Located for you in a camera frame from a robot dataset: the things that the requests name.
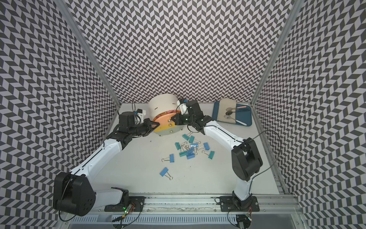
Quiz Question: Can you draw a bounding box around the white handled spoon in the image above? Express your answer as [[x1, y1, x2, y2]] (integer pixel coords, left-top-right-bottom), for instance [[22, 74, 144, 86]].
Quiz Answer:
[[224, 115, 247, 126]]

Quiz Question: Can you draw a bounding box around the orange pink top drawer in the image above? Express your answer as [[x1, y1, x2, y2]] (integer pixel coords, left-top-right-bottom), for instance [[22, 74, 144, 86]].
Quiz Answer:
[[153, 110, 180, 127]]

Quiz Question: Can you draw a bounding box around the aluminium corner post left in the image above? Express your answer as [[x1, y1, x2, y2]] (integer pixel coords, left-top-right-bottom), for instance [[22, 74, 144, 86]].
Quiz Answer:
[[54, 0, 121, 106]]

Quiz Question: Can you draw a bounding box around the aluminium corner post right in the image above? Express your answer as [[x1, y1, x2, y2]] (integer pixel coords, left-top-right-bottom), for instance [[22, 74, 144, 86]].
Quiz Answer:
[[250, 0, 305, 106]]

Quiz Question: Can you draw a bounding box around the green binder clip far right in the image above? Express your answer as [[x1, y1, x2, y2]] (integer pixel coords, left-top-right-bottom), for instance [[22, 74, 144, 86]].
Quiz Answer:
[[202, 150, 215, 160]]

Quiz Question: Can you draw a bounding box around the teal handled spoon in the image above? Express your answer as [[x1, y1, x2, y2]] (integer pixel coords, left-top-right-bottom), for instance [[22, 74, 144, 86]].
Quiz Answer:
[[226, 108, 251, 115]]

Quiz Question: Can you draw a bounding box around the cream round drawer cabinet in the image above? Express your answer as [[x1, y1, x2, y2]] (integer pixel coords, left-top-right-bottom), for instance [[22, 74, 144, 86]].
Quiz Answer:
[[148, 94, 183, 136]]

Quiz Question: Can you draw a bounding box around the aluminium corner post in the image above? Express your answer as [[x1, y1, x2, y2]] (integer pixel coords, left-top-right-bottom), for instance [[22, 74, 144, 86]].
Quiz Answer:
[[54, 0, 121, 106], [250, 0, 305, 106]]

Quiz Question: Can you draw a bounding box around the green binder clip centre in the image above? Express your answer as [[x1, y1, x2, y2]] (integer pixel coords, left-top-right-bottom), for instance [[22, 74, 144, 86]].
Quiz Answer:
[[179, 148, 190, 157]]

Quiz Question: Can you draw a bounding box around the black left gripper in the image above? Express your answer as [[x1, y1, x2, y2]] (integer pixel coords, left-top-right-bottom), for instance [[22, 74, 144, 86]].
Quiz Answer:
[[130, 118, 160, 137]]

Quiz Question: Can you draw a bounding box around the blue binder clip pile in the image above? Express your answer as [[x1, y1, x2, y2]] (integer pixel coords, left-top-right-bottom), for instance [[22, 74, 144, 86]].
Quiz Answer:
[[187, 148, 195, 156]]

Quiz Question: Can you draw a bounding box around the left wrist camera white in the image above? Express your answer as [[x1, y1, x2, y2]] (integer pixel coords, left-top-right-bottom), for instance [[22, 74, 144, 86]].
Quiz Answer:
[[134, 109, 146, 124]]

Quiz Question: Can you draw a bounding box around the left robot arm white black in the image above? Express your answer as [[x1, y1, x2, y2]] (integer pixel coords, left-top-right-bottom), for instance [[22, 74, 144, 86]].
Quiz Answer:
[[52, 112, 160, 216]]

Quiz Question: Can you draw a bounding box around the green binder clip top right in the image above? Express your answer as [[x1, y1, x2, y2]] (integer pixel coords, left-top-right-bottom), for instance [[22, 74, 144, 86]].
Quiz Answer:
[[188, 135, 201, 144]]

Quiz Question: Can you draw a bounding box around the pink handled spoon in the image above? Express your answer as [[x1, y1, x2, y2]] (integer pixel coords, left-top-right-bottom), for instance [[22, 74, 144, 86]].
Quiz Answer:
[[226, 106, 247, 111]]

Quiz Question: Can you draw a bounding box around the aluminium front rail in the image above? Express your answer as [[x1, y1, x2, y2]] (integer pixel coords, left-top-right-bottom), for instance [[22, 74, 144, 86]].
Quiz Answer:
[[65, 194, 301, 215]]

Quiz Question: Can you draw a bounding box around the teal blue tray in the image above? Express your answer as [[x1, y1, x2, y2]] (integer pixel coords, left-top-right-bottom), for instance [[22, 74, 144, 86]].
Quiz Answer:
[[212, 101, 253, 127]]

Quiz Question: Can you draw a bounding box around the beige folded cloth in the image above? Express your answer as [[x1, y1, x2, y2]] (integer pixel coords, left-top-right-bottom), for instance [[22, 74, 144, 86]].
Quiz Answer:
[[216, 98, 236, 124]]

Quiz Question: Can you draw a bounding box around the green binder clip left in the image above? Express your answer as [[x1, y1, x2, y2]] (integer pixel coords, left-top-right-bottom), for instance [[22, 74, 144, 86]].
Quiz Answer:
[[174, 142, 187, 151]]

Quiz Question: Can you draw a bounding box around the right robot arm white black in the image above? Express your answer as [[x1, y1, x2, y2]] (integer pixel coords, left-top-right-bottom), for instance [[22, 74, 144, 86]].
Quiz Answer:
[[171, 100, 263, 211]]

